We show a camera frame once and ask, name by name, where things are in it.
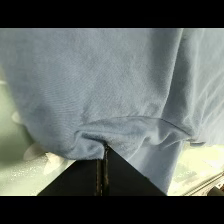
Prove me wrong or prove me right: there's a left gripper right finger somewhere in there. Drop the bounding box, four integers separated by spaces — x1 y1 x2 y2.
101 143 166 197

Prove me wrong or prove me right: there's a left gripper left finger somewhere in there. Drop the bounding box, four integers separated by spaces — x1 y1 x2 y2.
37 156 103 197

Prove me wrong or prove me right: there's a blue T-shirt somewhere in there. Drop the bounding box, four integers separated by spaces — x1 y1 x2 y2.
0 28 224 196

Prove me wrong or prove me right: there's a silver frame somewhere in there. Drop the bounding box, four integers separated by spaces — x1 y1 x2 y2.
182 172 224 197

